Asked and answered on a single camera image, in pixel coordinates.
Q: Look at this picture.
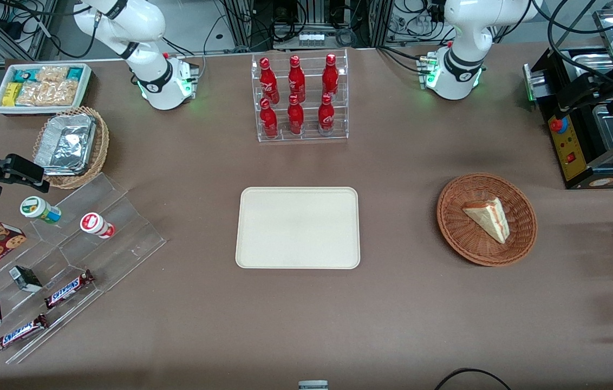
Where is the triangular white sandwich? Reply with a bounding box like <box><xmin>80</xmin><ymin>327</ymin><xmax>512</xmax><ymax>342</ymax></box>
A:
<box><xmin>462</xmin><ymin>197</ymin><xmax>511</xmax><ymax>244</ymax></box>

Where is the light wicker basket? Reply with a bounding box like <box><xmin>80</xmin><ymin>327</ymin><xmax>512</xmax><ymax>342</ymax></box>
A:
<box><xmin>32</xmin><ymin>106</ymin><xmax>110</xmax><ymax>190</ymax></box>

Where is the round brown wicker basket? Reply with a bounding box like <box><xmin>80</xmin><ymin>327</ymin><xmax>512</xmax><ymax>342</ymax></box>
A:
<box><xmin>436</xmin><ymin>172</ymin><xmax>538</xmax><ymax>267</ymax></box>

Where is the beige rectangular serving tray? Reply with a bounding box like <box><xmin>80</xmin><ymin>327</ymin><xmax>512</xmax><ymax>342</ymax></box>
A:
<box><xmin>235</xmin><ymin>187</ymin><xmax>361</xmax><ymax>270</ymax></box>

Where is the green lid white cup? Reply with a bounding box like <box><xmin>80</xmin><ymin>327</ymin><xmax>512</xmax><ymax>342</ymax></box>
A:
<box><xmin>19</xmin><ymin>196</ymin><xmax>62</xmax><ymax>225</ymax></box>

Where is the silver foil container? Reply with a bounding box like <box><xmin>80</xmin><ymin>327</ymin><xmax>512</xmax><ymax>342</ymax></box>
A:
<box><xmin>34</xmin><ymin>113</ymin><xmax>97</xmax><ymax>177</ymax></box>

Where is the black hot food display case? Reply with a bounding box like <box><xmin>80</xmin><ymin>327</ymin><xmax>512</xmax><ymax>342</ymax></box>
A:
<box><xmin>523</xmin><ymin>8</ymin><xmax>613</xmax><ymax>190</ymax></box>

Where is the yellow snack packet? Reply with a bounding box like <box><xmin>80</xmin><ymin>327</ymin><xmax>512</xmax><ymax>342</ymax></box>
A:
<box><xmin>2</xmin><ymin>82</ymin><xmax>23</xmax><ymax>107</ymax></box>

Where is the large clear rice cracker bag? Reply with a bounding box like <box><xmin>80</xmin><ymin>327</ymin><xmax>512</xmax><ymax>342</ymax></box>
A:
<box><xmin>16</xmin><ymin>80</ymin><xmax>81</xmax><ymax>107</ymax></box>

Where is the red lid white cup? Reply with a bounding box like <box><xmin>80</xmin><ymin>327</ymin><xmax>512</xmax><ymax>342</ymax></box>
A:
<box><xmin>80</xmin><ymin>212</ymin><xmax>116</xmax><ymax>239</ymax></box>

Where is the small clear rice cracker bag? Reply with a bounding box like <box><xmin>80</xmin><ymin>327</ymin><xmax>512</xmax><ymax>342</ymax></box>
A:
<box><xmin>36</xmin><ymin>66</ymin><xmax>70</xmax><ymax>83</ymax></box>

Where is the white rectangular snack bin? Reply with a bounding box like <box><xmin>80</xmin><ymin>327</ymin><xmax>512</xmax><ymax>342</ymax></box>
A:
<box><xmin>0</xmin><ymin>62</ymin><xmax>94</xmax><ymax>117</ymax></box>

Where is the clear acrylic stepped display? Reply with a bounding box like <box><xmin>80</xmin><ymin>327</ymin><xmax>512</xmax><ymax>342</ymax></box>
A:
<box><xmin>0</xmin><ymin>172</ymin><xmax>168</xmax><ymax>365</ymax></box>

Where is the brown snickers bar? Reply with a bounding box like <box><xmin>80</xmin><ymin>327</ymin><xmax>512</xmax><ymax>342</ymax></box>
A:
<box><xmin>44</xmin><ymin>269</ymin><xmax>95</xmax><ymax>310</ymax></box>
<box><xmin>0</xmin><ymin>314</ymin><xmax>50</xmax><ymax>354</ymax></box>

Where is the red cola bottle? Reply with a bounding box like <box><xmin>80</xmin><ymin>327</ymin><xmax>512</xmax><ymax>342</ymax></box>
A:
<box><xmin>287</xmin><ymin>95</ymin><xmax>305</xmax><ymax>136</ymax></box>
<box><xmin>259</xmin><ymin>97</ymin><xmax>279</xmax><ymax>139</ymax></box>
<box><xmin>259</xmin><ymin>57</ymin><xmax>280</xmax><ymax>105</ymax></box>
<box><xmin>288</xmin><ymin>55</ymin><xmax>307</xmax><ymax>102</ymax></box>
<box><xmin>318</xmin><ymin>93</ymin><xmax>336</xmax><ymax>135</ymax></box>
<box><xmin>322</xmin><ymin>53</ymin><xmax>340</xmax><ymax>99</ymax></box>

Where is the clear acrylic bottle rack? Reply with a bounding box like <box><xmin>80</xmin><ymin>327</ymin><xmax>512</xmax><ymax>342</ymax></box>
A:
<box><xmin>251</xmin><ymin>48</ymin><xmax>350</xmax><ymax>143</ymax></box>

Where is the white power strip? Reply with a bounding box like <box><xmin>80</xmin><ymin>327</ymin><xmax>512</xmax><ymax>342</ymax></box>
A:
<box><xmin>298</xmin><ymin>31</ymin><xmax>327</xmax><ymax>48</ymax></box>

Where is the black floor cable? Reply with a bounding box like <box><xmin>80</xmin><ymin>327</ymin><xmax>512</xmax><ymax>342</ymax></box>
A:
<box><xmin>434</xmin><ymin>368</ymin><xmax>512</xmax><ymax>390</ymax></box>

